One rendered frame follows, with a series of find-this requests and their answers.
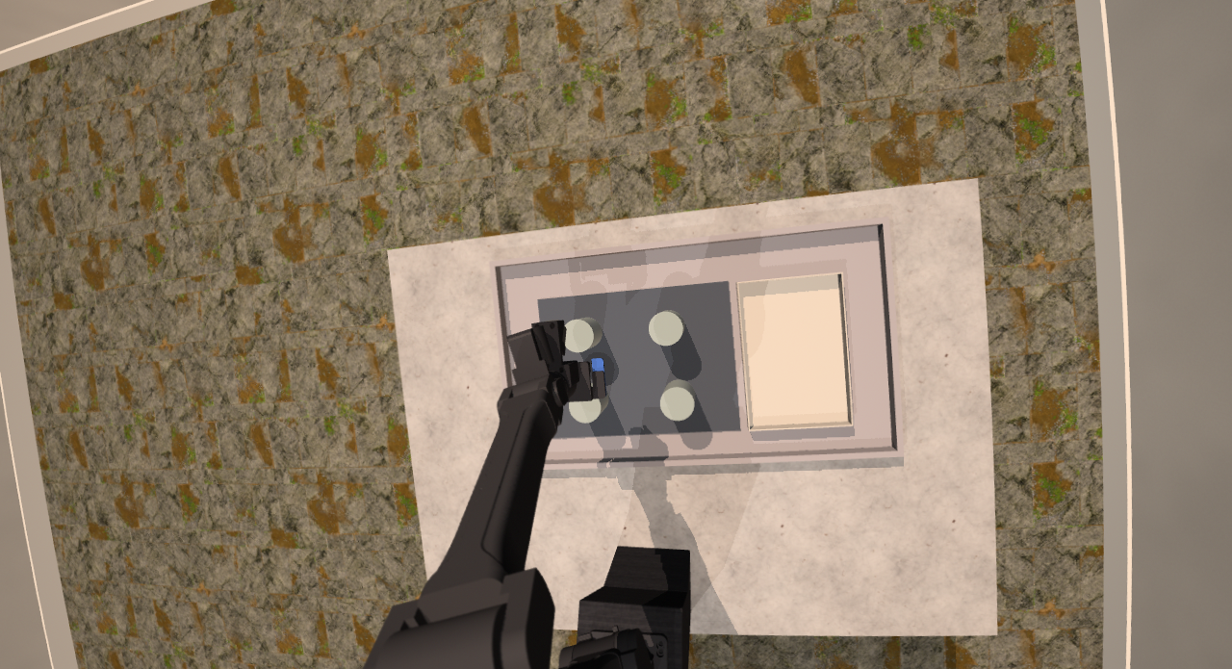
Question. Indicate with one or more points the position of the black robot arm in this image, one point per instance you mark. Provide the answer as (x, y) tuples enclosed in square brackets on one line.
[(485, 564)]

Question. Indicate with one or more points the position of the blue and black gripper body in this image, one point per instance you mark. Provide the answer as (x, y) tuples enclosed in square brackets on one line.
[(582, 391)]

